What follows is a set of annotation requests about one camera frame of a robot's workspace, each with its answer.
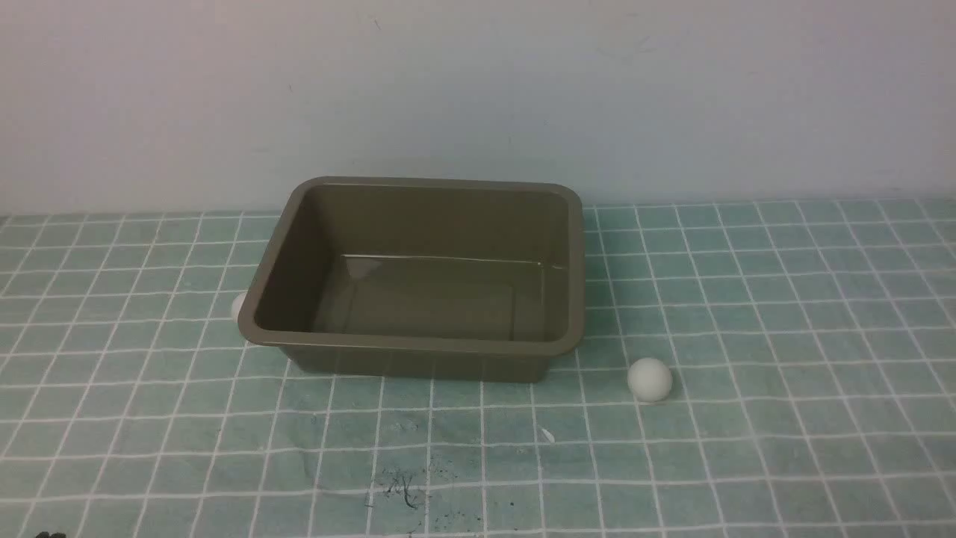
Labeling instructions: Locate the green checkered table cloth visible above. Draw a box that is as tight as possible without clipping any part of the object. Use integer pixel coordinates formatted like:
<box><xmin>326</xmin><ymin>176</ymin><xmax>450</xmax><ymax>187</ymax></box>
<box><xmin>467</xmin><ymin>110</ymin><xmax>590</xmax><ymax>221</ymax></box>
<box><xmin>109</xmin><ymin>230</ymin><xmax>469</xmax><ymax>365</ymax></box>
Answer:
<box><xmin>1</xmin><ymin>198</ymin><xmax>955</xmax><ymax>537</ymax></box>

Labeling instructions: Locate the white ping-pong ball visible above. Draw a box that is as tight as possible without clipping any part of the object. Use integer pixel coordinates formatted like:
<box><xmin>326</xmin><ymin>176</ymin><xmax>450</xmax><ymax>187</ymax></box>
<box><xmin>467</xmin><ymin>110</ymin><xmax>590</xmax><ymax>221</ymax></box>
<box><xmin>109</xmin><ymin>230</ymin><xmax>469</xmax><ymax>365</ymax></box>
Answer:
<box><xmin>626</xmin><ymin>357</ymin><xmax>674</xmax><ymax>404</ymax></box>
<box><xmin>230</xmin><ymin>292</ymin><xmax>246</xmax><ymax>323</ymax></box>

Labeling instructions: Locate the olive green plastic bin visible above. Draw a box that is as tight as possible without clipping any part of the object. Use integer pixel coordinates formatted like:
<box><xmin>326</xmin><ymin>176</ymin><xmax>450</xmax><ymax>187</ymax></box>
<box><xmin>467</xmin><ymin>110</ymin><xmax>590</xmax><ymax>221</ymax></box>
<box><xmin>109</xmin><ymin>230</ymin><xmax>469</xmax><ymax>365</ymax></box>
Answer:
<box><xmin>237</xmin><ymin>176</ymin><xmax>586</xmax><ymax>383</ymax></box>

